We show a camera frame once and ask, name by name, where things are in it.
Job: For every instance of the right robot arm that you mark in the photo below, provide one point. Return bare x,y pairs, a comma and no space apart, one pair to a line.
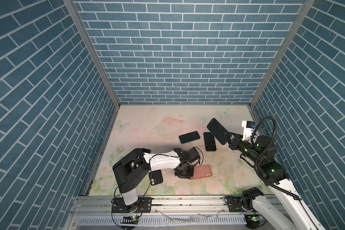
273,175

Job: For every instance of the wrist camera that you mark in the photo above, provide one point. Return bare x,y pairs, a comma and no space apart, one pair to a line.
248,129
194,155

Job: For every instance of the aluminium front rail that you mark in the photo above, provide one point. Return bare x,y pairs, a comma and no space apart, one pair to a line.
195,204

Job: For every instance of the black phone case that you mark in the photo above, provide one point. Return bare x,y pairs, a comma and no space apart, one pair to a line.
209,141
156,177

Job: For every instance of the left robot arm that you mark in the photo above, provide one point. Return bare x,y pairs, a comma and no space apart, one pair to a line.
132,168

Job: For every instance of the pink phone case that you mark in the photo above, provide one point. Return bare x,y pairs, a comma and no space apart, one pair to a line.
202,171

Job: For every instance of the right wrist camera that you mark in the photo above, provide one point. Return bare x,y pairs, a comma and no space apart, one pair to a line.
248,129

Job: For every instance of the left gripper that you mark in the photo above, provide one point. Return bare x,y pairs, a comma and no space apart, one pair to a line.
179,174

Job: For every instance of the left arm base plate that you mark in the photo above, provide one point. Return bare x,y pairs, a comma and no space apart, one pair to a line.
143,206

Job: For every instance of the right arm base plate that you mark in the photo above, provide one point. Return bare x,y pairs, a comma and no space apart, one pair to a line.
240,203

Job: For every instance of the blue phone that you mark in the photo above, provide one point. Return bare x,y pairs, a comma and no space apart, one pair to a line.
218,131

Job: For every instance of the white slotted cable duct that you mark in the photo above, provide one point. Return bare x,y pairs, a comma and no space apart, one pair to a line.
163,220

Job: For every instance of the black phone purple edge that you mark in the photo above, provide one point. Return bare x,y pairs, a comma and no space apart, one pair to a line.
189,137

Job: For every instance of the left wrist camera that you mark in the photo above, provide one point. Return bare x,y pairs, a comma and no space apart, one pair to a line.
194,155

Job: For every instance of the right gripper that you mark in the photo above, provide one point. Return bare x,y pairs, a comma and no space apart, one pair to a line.
234,143

